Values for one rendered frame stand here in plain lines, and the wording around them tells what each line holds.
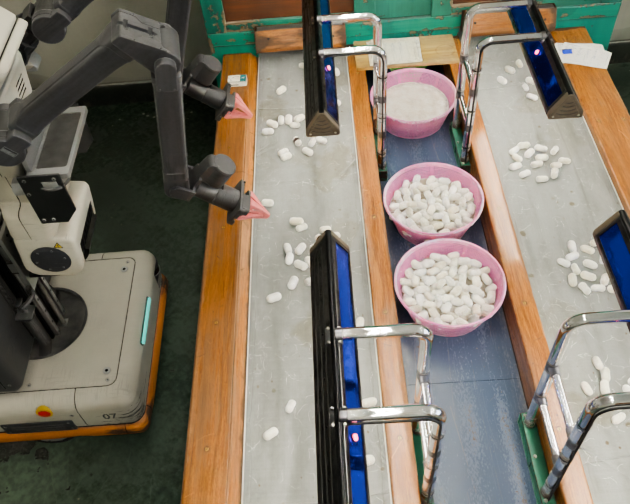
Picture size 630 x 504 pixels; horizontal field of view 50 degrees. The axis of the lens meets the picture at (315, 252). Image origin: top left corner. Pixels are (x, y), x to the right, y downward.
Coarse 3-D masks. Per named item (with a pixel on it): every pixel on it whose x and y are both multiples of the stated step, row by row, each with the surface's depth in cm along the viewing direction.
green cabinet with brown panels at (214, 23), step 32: (224, 0) 218; (256, 0) 218; (288, 0) 218; (352, 0) 219; (384, 0) 219; (416, 0) 219; (448, 0) 218; (480, 0) 220; (544, 0) 220; (576, 0) 220; (608, 0) 220; (224, 32) 225
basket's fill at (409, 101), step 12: (408, 84) 220; (420, 84) 219; (396, 96) 216; (408, 96) 214; (420, 96) 214; (432, 96) 214; (444, 96) 215; (396, 108) 212; (408, 108) 211; (420, 108) 210; (432, 108) 211; (444, 108) 211; (408, 120) 208; (420, 120) 207
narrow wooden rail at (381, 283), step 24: (360, 72) 219; (360, 96) 211; (360, 120) 204; (360, 144) 197; (360, 168) 191; (384, 240) 174; (384, 264) 169; (384, 288) 164; (384, 312) 160; (384, 360) 152; (384, 384) 148; (408, 432) 141; (408, 456) 137; (408, 480) 134
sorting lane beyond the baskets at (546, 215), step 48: (480, 96) 211; (576, 144) 195; (528, 192) 184; (576, 192) 183; (528, 240) 174; (576, 240) 173; (576, 288) 163; (576, 336) 155; (624, 336) 154; (576, 384) 147; (624, 384) 147; (624, 432) 140; (624, 480) 134
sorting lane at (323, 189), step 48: (288, 96) 218; (288, 144) 203; (336, 144) 202; (288, 192) 190; (336, 192) 189; (288, 240) 179; (288, 288) 169; (288, 336) 160; (288, 384) 152; (288, 432) 145; (384, 432) 143; (288, 480) 138; (384, 480) 137
